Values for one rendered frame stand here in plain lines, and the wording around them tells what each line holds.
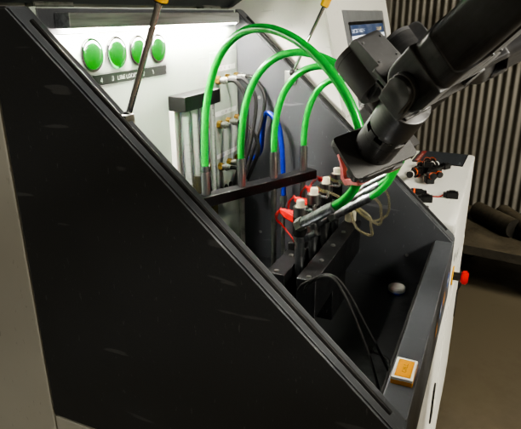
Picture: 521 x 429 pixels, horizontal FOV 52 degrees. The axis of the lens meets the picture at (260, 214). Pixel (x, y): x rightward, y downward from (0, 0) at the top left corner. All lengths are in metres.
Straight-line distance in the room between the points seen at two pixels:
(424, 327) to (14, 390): 0.72
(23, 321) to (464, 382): 1.90
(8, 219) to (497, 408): 1.96
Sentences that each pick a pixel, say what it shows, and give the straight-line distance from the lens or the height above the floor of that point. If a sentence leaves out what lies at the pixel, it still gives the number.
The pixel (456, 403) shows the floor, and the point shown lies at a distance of 2.36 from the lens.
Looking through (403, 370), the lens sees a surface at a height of 0.96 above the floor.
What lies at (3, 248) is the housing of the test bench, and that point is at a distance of 0.93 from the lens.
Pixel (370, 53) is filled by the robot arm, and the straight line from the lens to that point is 0.66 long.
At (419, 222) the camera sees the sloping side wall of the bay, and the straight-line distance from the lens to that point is 1.29.
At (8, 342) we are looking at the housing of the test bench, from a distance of 1.03.
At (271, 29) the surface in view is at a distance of 0.87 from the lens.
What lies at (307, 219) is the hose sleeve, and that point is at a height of 1.13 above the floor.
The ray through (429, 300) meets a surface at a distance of 1.03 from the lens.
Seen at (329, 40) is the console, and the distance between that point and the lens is 1.30.
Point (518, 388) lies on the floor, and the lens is 2.53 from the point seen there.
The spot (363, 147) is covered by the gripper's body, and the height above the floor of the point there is 1.28.
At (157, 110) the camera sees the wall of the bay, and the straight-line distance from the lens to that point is 1.06.
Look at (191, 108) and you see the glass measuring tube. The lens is 1.08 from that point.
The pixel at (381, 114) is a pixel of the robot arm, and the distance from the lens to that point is 0.66.
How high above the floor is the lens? 1.44
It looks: 20 degrees down
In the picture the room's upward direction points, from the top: straight up
